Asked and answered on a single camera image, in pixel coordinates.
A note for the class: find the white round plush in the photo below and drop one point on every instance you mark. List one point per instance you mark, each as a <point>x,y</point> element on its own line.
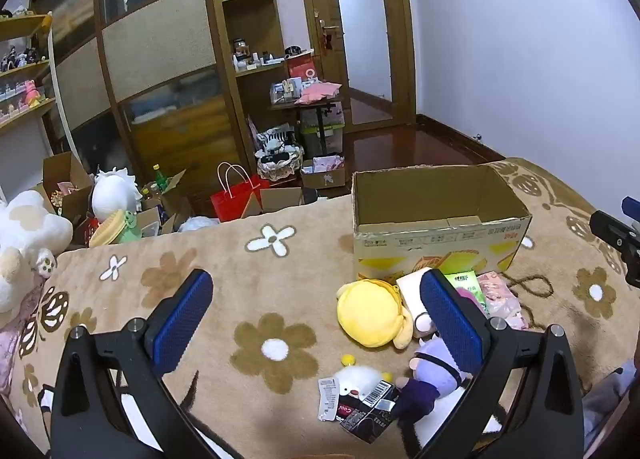
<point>113,191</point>

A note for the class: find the wooden glass door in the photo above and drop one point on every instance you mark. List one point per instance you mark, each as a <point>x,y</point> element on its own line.
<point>367,47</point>

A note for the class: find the red box on table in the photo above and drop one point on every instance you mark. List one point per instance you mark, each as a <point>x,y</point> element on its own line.
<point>302,66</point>

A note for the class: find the open cardboard box left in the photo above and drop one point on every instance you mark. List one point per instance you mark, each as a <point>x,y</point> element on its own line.
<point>65,187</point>

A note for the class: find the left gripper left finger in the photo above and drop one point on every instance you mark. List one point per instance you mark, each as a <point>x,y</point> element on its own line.
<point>110,400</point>

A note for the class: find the green glass bottle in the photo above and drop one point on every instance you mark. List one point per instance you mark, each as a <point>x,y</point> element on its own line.
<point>159,178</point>

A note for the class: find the green tissue pack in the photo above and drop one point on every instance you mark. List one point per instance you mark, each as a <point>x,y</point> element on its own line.
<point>468,286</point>

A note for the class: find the white plush with yellow pompoms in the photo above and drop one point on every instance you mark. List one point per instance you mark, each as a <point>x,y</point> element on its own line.
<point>342,393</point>

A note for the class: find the lace-trimmed basket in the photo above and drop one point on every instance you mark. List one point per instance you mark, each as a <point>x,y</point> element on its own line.
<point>279,164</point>

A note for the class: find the clear plastic storage bin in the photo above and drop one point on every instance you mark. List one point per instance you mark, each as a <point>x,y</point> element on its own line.
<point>323,142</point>

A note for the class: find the red paper gift bag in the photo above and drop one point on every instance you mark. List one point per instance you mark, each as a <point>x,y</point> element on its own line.
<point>237,187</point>

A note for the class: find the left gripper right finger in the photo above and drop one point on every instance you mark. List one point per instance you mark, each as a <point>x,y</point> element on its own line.
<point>545,417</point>

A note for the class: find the purple white-haired plush doll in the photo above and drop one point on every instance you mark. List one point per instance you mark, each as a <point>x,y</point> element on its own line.
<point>434,374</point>

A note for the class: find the pink cloth on table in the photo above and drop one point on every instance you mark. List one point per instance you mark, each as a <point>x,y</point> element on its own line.
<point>318,91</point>

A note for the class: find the beige flower blanket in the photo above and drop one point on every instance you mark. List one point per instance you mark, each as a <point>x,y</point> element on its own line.
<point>250,374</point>

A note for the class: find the small black side table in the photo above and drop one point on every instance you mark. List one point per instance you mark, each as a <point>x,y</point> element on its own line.
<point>319,114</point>

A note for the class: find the wooden wardrobe cabinet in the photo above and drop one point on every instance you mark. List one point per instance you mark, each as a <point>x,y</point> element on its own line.
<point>144,85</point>

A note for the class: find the wooden corner shelf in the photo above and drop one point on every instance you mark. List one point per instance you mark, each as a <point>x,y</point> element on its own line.
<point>250,46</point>

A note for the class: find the open cardboard box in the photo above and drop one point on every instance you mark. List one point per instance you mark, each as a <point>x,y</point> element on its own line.
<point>451,217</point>
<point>65,187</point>

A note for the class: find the pink tissue pack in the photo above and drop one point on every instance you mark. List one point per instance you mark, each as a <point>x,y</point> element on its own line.
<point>500,301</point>

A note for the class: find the black face mask packet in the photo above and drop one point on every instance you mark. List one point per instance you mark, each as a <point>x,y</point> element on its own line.
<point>367,418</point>

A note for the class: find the small cardboard box on floor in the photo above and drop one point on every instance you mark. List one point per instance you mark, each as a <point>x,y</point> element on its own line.
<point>324,172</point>

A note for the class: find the large white cow plush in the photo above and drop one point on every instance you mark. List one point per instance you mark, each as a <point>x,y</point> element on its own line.
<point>31,238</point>

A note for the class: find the white figurine shelf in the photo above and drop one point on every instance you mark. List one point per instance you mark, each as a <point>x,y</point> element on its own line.
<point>29,92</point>

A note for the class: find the green frog burger plush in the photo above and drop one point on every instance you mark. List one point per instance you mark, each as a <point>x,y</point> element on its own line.
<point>120,227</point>

